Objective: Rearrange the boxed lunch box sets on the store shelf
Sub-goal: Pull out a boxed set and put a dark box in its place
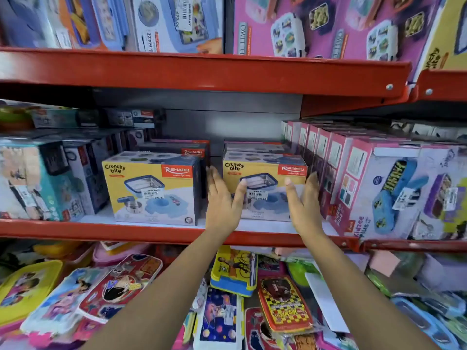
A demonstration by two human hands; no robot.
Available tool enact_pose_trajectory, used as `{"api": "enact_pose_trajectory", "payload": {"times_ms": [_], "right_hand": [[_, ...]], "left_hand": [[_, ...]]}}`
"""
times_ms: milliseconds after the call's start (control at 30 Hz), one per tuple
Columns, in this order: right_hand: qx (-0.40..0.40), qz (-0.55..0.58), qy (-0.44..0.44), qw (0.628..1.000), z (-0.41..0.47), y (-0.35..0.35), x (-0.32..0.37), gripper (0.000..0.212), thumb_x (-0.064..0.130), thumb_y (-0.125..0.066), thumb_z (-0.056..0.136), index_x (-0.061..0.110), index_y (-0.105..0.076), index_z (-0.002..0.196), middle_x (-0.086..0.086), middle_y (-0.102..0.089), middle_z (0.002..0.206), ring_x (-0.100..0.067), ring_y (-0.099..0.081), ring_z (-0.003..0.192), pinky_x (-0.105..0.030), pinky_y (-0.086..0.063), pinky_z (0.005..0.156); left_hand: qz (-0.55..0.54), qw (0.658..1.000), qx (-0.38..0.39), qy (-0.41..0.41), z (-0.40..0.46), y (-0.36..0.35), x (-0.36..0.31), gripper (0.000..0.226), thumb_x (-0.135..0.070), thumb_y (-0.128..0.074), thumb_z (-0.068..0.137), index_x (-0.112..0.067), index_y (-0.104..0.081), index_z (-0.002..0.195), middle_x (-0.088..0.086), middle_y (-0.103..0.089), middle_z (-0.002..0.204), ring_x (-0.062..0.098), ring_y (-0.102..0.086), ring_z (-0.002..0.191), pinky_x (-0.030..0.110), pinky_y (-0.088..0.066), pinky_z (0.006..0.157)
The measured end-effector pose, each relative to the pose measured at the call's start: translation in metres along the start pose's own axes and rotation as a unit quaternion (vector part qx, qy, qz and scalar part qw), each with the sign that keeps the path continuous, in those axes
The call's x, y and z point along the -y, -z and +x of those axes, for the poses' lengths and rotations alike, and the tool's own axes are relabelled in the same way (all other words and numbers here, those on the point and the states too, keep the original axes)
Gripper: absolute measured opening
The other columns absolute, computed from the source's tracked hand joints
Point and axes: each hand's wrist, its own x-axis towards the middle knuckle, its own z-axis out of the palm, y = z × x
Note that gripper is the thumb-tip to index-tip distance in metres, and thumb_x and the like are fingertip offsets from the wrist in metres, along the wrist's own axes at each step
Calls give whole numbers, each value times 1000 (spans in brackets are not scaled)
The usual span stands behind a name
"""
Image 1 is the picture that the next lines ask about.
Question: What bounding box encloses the person's left hand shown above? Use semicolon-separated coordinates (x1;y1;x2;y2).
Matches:
205;166;248;236

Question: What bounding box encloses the large pink lunch box carton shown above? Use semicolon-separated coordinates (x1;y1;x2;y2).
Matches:
233;0;445;63

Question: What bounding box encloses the white space print lunch box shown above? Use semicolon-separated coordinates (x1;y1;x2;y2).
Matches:
193;287;244;350

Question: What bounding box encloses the stack of blue orange cartons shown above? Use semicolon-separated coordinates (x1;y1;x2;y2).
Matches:
0;0;130;52

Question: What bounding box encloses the blue and white carton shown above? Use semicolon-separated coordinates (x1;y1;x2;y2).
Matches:
131;0;225;55

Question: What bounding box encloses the white and black carton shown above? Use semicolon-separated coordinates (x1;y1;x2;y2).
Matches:
61;139;111;216

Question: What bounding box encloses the red yellow checkered pencil box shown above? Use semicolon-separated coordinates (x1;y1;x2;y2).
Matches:
258;276;314;334

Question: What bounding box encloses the large yellow carton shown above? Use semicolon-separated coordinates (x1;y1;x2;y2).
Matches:
415;0;467;81

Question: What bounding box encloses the green lunch box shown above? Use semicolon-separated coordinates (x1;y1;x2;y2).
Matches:
286;258;322;289

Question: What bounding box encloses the person's left forearm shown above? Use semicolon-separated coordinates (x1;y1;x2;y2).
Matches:
82;229;236;350

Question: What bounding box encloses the grey carton with red label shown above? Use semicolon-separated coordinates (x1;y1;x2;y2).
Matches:
224;141;293;154
136;139;211;199

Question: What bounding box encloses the pink lunch box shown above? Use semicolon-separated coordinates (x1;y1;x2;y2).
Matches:
93;242;152;267

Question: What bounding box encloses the yellow cartoon lunch box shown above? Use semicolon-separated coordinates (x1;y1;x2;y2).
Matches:
0;259;63;327

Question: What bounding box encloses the yellow lunch box carton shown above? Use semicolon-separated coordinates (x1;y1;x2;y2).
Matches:
102;151;202;227
222;151;309;222

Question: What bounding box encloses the blue steel lunch box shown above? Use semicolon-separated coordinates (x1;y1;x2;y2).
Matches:
390;295;457;347

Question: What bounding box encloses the teal printed carton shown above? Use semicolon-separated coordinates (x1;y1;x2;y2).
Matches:
0;139;87;222

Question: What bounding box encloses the row of small grey cartons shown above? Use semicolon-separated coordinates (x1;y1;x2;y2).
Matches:
31;107;165;129

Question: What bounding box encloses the white paper card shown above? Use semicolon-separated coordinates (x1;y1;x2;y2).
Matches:
304;272;351;334

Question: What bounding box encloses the person's right forearm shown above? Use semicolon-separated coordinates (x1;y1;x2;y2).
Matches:
300;229;440;350

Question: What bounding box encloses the yellow and blue lunch box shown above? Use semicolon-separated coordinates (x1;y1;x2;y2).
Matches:
210;245;259;298

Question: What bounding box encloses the pink paper note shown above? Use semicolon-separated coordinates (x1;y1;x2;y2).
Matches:
369;250;401;278

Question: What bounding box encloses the person's right hand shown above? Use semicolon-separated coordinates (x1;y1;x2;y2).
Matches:
285;172;324;238

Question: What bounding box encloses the long red metal shelf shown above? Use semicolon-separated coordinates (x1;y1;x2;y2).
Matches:
0;47;413;99
0;218;361;249

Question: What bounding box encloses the red cartoon lunch box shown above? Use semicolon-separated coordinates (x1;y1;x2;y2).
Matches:
244;307;282;350

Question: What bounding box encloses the row of pink cartons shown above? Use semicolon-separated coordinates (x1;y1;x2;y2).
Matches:
280;120;467;242

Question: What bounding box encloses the light blue cartoon lunch box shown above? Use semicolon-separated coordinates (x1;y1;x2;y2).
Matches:
20;267;111;338

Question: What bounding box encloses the red cartoon pencil box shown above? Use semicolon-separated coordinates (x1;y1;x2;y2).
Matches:
78;254;163;324

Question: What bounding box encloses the short red metal shelf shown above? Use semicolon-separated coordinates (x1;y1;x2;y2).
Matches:
409;69;467;103
359;238;467;253

